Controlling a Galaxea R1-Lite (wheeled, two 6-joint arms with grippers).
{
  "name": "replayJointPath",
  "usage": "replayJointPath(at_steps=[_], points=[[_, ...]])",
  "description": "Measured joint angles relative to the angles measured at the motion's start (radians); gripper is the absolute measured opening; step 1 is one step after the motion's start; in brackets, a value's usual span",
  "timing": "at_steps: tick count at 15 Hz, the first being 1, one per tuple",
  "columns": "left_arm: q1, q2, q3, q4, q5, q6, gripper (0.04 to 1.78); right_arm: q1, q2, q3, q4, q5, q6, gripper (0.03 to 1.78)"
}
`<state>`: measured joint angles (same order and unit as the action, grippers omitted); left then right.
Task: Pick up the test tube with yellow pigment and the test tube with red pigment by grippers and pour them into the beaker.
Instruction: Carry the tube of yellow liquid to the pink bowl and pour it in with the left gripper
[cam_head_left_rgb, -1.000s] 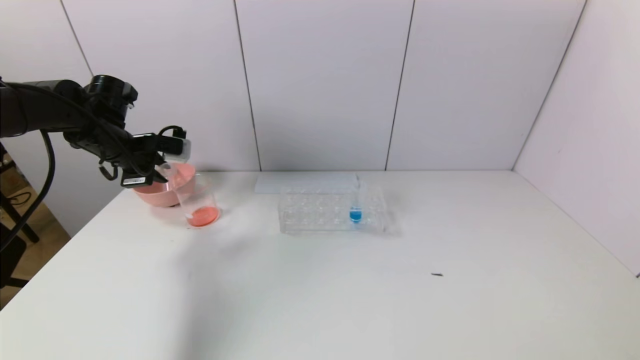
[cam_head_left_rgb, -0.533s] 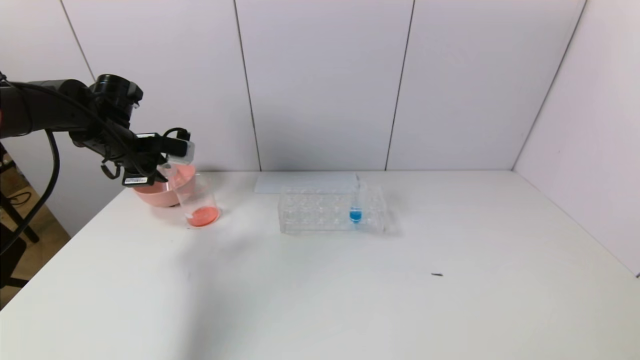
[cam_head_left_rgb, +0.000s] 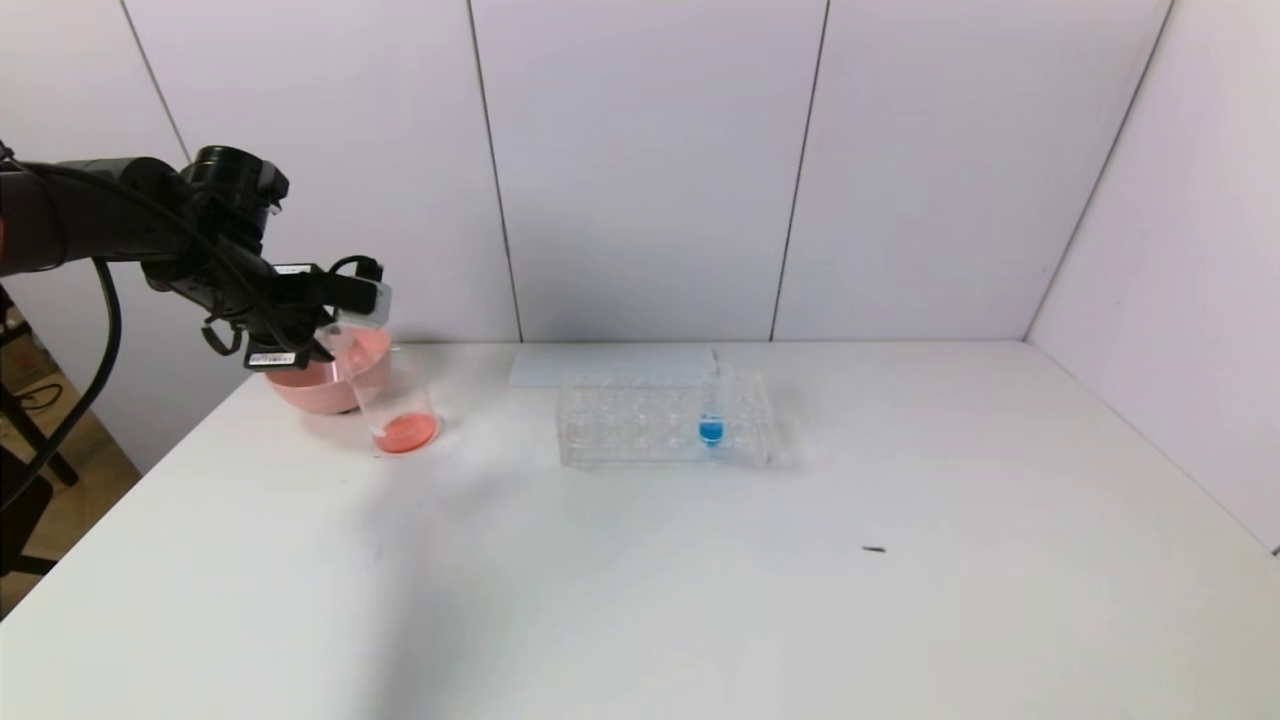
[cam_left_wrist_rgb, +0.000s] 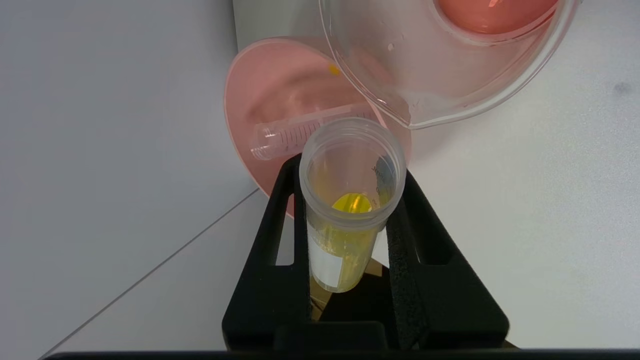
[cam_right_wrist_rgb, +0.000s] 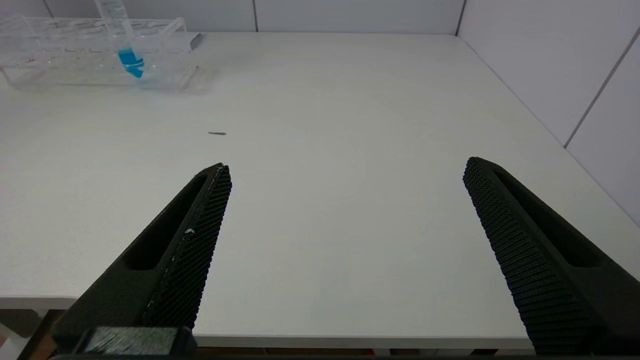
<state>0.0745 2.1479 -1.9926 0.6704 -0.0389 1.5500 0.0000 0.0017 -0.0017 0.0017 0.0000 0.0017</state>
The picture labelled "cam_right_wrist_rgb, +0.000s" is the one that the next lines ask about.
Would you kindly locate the small dark speck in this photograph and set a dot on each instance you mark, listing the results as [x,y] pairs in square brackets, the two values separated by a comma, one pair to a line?
[217,133]

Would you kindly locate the test tube with blue pigment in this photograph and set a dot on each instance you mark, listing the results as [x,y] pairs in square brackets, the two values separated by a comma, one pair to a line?
[132,61]

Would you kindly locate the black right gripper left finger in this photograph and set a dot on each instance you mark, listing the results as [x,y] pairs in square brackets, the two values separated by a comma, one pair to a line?
[170,265]

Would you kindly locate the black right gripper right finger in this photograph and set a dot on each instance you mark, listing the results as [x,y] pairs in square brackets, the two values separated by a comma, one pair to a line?
[550,280]

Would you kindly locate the clear acrylic test tube rack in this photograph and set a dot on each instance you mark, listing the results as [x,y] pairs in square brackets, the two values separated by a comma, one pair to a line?
[50,65]

